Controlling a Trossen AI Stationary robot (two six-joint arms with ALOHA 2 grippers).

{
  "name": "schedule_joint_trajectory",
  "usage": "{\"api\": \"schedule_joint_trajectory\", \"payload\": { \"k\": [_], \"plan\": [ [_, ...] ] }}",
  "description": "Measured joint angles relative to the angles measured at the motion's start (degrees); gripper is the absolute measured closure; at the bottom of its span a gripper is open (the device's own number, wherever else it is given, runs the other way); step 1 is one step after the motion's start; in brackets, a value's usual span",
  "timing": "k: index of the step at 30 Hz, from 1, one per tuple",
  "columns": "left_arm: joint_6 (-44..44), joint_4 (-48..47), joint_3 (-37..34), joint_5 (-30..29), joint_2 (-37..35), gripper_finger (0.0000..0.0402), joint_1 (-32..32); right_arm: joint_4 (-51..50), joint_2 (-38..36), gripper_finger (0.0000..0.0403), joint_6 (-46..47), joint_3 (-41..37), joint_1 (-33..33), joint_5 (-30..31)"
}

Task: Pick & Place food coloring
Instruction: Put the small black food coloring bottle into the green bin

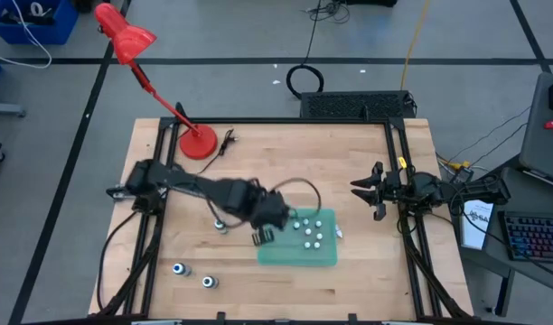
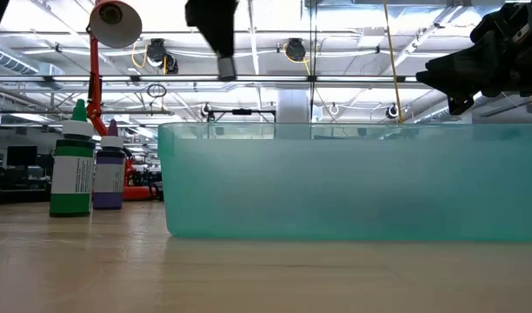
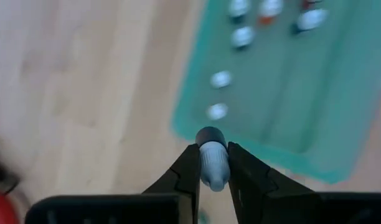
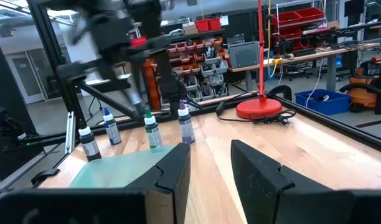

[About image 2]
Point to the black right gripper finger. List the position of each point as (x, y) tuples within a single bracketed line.
[(440, 81), (470, 65)]

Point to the large purple food coloring bottle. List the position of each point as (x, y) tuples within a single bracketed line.
[(108, 200)]

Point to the large green food coloring bottle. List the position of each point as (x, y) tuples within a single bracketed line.
[(72, 204)]

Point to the long ceiling light bar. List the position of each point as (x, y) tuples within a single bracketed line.
[(266, 78)]

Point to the black metal rack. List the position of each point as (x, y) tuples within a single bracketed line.
[(242, 111)]

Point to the red desk lamp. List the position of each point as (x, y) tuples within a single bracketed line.
[(114, 26)]

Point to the teal translucent plastic bin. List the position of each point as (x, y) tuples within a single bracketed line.
[(344, 187)]

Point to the black computer monitor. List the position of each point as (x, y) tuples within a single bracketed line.
[(21, 155)]

